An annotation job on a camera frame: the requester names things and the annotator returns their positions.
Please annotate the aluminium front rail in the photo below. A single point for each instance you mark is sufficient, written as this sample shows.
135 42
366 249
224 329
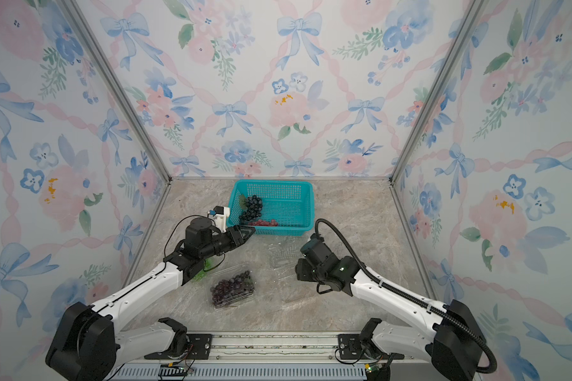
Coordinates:
311 358

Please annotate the dark purple grape bunch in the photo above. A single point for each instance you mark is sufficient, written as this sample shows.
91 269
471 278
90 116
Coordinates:
232 290

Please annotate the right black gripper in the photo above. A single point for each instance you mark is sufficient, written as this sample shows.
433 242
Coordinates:
303 269

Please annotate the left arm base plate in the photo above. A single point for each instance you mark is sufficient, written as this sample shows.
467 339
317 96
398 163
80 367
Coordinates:
197 346

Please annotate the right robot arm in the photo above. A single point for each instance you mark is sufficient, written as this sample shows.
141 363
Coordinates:
445 335

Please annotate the teal plastic basket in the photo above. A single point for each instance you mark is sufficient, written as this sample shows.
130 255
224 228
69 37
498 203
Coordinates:
291 203

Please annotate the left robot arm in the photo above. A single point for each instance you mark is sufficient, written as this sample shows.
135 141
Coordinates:
92 340

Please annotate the clear clamshell container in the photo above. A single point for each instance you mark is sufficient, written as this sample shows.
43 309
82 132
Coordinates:
227 273
283 257

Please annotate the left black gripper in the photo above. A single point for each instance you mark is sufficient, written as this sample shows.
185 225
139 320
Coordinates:
241 240

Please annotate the green grape bunch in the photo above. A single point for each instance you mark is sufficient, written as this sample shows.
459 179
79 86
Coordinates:
208 265

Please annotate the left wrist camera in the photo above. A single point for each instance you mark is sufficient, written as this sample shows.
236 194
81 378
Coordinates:
220 216

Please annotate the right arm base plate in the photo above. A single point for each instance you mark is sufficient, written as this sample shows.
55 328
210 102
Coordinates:
352 348

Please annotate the red grape bunch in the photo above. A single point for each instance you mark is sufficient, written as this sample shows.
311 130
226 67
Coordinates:
261 222

